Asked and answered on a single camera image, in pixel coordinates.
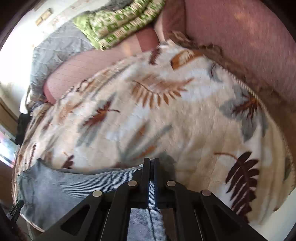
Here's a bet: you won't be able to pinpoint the gold wall switch plate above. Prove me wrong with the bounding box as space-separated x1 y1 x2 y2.
35 8 53 26

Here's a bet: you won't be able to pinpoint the black cloth on bed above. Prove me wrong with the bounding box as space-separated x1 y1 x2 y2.
15 113 32 146

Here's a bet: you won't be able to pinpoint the grey quilted pillow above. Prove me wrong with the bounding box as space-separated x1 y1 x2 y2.
30 21 95 93

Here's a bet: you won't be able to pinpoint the leaf pattern bed cover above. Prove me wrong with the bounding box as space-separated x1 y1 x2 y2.
14 44 295 227

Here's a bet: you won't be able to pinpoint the pink red sofa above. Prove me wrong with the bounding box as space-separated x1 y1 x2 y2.
44 1 295 140

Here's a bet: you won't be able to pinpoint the green patterned folded blanket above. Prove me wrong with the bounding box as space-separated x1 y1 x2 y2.
73 0 166 50

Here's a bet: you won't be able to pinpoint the blue denim pants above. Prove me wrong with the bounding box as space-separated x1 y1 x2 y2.
17 161 167 240

